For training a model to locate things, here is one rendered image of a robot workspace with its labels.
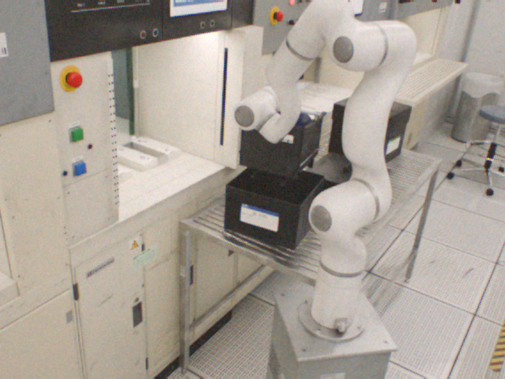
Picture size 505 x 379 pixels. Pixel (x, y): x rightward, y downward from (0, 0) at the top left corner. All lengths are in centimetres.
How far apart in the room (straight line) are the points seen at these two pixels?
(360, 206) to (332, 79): 217
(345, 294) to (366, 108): 50
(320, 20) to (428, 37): 349
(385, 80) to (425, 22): 349
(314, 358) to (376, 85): 69
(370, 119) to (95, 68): 73
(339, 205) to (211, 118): 95
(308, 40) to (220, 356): 158
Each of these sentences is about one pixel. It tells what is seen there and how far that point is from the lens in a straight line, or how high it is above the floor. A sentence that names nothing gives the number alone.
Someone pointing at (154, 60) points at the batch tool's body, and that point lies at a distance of 217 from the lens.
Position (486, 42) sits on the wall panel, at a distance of 575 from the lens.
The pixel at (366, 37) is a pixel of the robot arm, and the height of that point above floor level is 154.
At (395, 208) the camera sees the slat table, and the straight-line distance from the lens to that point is 214.
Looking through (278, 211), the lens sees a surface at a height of 89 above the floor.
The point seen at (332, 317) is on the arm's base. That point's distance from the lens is 143.
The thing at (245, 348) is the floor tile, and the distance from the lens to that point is 247.
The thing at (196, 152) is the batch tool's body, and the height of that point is 88.
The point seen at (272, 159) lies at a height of 105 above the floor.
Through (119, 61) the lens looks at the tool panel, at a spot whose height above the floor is 114.
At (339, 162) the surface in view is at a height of 86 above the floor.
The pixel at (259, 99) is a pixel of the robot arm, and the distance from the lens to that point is 146.
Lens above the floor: 172
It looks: 27 degrees down
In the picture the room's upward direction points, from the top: 5 degrees clockwise
